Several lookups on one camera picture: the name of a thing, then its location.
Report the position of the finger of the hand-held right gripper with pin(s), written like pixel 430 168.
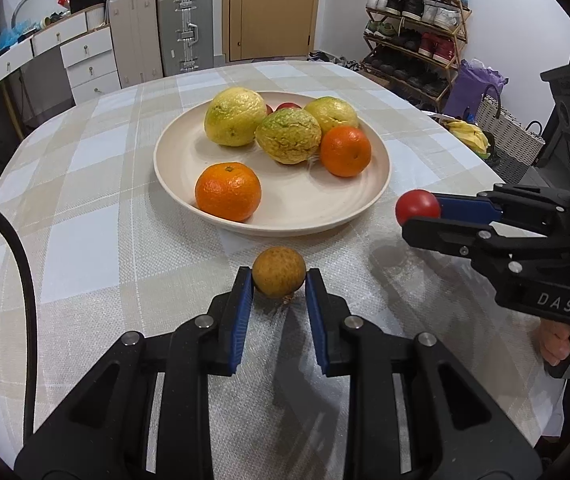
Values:
pixel 440 235
pixel 465 208

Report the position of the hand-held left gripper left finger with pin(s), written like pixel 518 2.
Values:
pixel 239 320

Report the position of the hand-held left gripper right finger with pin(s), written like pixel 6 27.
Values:
pixel 316 320

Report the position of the brown longan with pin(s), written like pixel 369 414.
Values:
pixel 278 270

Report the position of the cream round plate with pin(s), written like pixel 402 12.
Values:
pixel 295 200

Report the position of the orange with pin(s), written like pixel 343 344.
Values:
pixel 346 151
pixel 227 192

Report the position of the yellow guava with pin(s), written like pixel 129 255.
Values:
pixel 230 117
pixel 332 115

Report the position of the wrinkled yellow-green guava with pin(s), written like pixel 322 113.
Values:
pixel 289 135

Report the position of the bunch of yellow bananas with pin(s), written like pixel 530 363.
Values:
pixel 470 135

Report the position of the white woven basket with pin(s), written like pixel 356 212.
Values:
pixel 507 135

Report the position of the purple bag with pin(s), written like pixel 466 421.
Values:
pixel 477 87

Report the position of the beige checked tablecloth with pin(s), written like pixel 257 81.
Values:
pixel 115 240

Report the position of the wooden shoe rack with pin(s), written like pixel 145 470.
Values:
pixel 457 35

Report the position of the shoes on floor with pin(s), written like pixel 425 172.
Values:
pixel 332 60

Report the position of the group of assorted shoes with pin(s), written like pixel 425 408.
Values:
pixel 415 7

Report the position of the wooden door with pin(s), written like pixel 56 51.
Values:
pixel 275 10

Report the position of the silver suitcase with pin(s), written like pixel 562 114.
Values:
pixel 186 27

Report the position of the beige suitcase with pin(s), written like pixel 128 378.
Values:
pixel 135 35

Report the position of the white drawer desk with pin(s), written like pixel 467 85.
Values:
pixel 85 55

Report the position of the blue plastic bag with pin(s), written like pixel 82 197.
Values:
pixel 15 35

